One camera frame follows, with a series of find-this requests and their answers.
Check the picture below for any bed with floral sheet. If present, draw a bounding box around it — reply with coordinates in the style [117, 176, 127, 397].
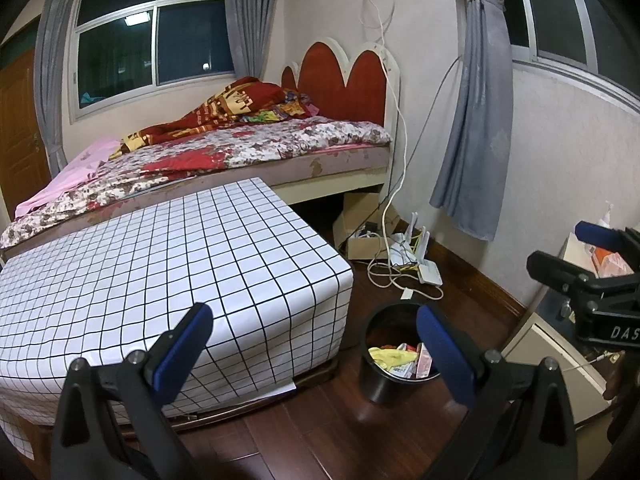
[0, 116, 393, 250]

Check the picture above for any white power cable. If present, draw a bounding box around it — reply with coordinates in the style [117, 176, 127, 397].
[359, 0, 443, 301]

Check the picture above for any cream bed frame red headboard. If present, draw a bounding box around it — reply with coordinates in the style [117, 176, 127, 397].
[272, 36, 402, 206]

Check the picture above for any table with white grid cloth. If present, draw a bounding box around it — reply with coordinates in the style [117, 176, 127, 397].
[0, 176, 356, 461]

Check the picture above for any mauve bed mattress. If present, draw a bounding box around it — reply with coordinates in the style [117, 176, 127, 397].
[0, 147, 391, 261]

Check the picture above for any beige cabinet with dark panel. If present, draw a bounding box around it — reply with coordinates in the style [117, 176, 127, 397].
[500, 232, 640, 428]

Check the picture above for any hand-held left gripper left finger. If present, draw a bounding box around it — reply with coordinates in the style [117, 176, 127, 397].
[50, 302, 215, 480]

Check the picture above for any large sliding window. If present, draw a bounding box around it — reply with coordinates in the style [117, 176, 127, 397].
[67, 0, 238, 121]

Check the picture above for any tied grey curtain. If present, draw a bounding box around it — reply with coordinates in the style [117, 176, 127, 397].
[430, 0, 516, 241]

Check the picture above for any orange tissue box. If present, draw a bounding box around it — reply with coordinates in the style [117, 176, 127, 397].
[590, 245, 636, 278]

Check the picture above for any pink cloth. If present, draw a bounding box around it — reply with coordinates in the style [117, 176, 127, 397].
[15, 135, 123, 218]

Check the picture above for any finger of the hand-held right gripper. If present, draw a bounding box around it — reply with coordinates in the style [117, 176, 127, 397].
[526, 251, 601, 306]
[574, 220, 640, 273]

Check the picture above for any yellow and blue wrapper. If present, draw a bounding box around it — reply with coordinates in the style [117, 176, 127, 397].
[369, 347, 418, 368]

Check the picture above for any wooden door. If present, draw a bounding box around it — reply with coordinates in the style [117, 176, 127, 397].
[0, 47, 53, 196]

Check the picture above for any cardboard box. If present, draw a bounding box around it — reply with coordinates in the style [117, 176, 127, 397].
[332, 191, 401, 261]

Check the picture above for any orange snack packet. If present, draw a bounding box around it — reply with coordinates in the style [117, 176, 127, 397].
[415, 342, 436, 378]

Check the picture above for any white flat modem box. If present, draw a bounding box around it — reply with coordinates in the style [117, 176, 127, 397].
[417, 262, 443, 287]

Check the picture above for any white router with antennas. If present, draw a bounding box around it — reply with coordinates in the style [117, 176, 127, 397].
[389, 211, 432, 268]

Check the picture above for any black trash bin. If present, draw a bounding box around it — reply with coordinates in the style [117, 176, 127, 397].
[359, 302, 468, 406]

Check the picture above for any red patterned blanket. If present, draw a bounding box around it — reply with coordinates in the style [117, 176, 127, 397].
[109, 76, 321, 161]

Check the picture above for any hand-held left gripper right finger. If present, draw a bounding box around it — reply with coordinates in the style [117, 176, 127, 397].
[416, 305, 591, 480]

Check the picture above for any curved corner window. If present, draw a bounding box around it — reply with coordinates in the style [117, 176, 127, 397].
[502, 0, 640, 96]

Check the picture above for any person's right hand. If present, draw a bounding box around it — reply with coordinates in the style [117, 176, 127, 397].
[602, 352, 628, 402]

